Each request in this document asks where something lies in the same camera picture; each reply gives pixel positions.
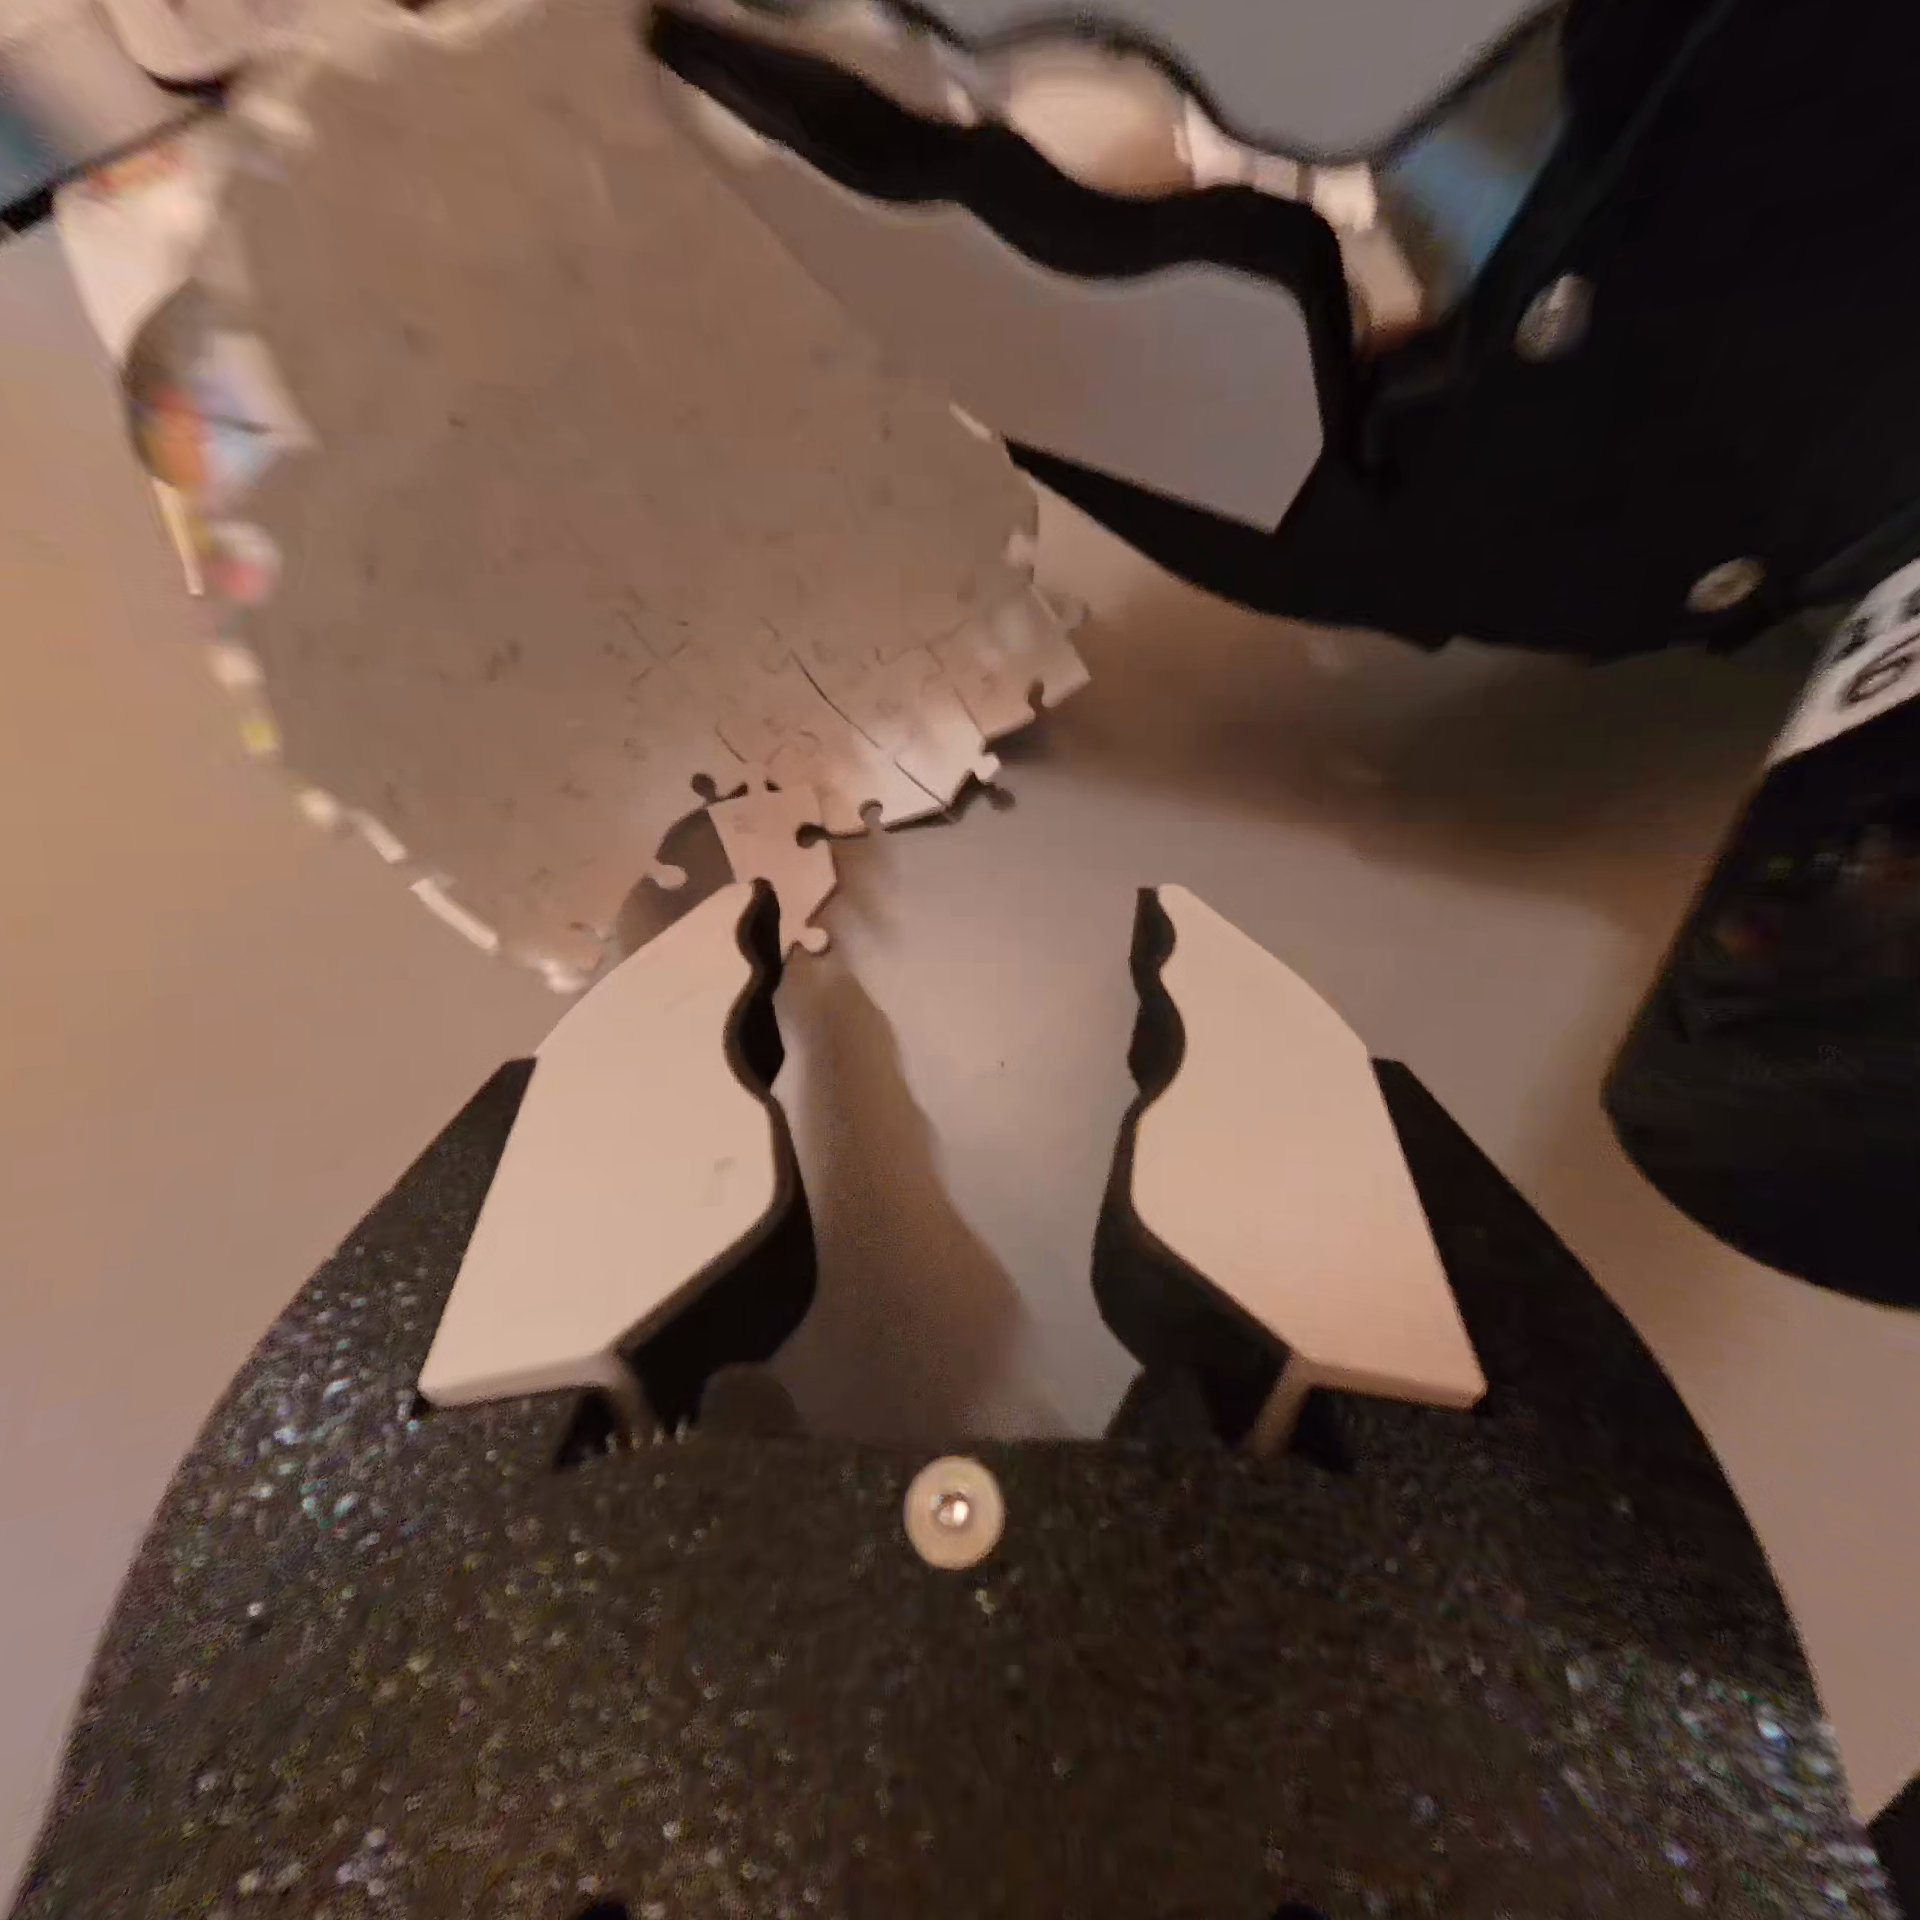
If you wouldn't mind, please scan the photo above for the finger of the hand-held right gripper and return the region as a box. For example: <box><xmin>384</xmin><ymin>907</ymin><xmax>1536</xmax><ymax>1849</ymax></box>
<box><xmin>641</xmin><ymin>4</ymin><xmax>1422</xmax><ymax>456</ymax></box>
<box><xmin>895</xmin><ymin>0</ymin><xmax>1571</xmax><ymax>157</ymax></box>

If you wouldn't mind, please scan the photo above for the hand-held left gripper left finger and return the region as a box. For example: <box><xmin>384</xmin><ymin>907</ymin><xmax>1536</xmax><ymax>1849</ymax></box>
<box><xmin>416</xmin><ymin>879</ymin><xmax>822</xmax><ymax>1431</ymax></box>

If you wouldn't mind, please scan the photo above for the printed instruction sheet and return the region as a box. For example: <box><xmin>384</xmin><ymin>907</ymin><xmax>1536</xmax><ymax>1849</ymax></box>
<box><xmin>0</xmin><ymin>0</ymin><xmax>241</xmax><ymax>363</ymax></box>

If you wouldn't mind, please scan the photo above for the assembled jigsaw puzzle sheet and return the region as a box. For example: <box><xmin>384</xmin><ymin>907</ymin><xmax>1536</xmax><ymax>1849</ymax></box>
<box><xmin>119</xmin><ymin>0</ymin><xmax>1091</xmax><ymax>997</ymax></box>

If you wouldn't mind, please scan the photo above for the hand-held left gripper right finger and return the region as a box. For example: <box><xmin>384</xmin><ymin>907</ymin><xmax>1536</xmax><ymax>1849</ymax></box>
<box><xmin>1091</xmin><ymin>882</ymin><xmax>1490</xmax><ymax>1460</ymax></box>

